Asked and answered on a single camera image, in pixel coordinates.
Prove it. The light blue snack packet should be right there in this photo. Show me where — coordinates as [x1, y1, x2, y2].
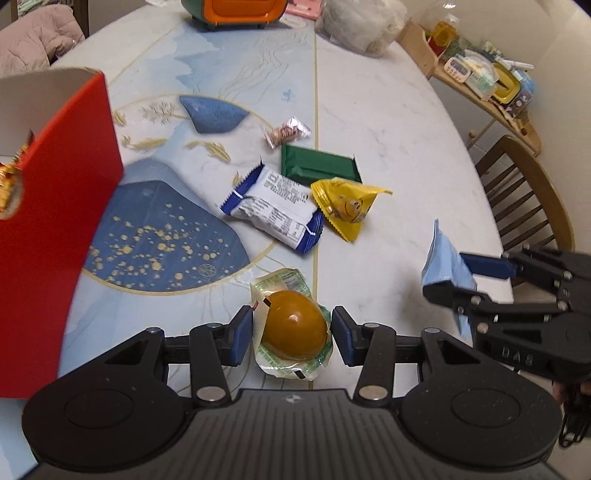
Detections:
[421, 219, 477, 290]

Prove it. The packaged braised egg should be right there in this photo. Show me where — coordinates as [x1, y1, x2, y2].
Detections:
[250, 268, 332, 382]

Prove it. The yellow triangular snack packet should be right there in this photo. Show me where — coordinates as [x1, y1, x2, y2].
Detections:
[311, 177, 393, 242]

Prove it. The white blue snack packet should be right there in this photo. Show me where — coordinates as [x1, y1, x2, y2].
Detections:
[221, 163, 324, 255]

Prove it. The green snack bar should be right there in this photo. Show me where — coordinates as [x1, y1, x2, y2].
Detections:
[281, 144, 362, 186]

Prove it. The red yellow chips bag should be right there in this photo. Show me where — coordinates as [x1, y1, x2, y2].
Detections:
[0, 130, 35, 220]

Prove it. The person's right hand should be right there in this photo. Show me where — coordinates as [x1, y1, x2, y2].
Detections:
[552, 382, 567, 404]

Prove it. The brown wooden chair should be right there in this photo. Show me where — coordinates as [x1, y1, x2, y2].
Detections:
[476, 135, 575, 252]

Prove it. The yellow tissue box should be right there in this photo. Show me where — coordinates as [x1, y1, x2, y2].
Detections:
[492, 62, 521, 105]

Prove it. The small pink timer clock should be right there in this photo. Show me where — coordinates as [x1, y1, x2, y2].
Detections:
[444, 56, 472, 84]

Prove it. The red white cardboard box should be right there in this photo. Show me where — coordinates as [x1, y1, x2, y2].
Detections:
[1, 68, 123, 399]

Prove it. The small pink wrapped candy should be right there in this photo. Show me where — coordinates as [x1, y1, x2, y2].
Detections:
[264, 117, 311, 149]

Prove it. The wooden side cabinet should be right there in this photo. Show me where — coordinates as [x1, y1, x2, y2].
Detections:
[398, 20, 542, 156]

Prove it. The clear plastic bag of food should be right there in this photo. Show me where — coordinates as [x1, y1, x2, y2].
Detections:
[315, 0, 408, 58]

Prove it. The pink notebook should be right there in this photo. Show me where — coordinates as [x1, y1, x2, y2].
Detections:
[286, 0, 322, 21]

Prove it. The green orange tissue box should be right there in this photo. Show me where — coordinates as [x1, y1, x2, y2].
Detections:
[180, 0, 287, 30]

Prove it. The pink padded jacket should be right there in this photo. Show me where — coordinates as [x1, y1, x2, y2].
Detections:
[1, 4, 85, 77]

